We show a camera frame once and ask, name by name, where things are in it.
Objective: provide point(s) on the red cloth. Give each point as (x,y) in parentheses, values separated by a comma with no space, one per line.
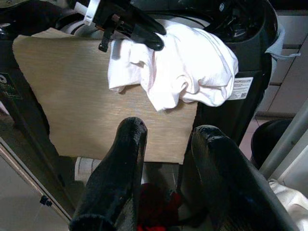
(156,207)

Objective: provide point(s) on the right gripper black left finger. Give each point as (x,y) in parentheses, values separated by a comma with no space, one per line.
(113,178)

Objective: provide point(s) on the white printed paper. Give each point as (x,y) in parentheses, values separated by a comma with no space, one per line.
(85,166)

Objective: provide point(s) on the cream white cloth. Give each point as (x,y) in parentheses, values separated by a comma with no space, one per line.
(292,202)

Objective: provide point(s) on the grey metal pole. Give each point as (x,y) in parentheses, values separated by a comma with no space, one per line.
(286,142)

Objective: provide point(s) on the round black washer door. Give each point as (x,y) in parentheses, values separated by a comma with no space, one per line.
(243,16)

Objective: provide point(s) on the light wooden small table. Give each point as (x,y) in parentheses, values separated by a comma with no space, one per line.
(96,96)

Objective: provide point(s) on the white cloth garment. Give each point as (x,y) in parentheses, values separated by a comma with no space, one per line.
(183,69)

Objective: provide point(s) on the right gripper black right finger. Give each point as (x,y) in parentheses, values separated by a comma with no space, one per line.
(228,183)

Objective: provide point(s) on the grey-blue cloth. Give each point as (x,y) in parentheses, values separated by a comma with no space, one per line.
(279,45)

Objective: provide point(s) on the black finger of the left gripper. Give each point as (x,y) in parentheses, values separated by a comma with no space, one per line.
(150,39)
(146,20)

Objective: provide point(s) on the black washing machine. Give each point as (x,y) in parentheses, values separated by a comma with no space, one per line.
(247,57)

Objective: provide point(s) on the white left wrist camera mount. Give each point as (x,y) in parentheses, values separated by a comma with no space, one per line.
(91,10)

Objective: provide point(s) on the white printed washer label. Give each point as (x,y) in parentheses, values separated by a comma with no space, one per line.
(242,88)

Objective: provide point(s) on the black round bucket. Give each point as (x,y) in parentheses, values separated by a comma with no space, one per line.
(270,142)

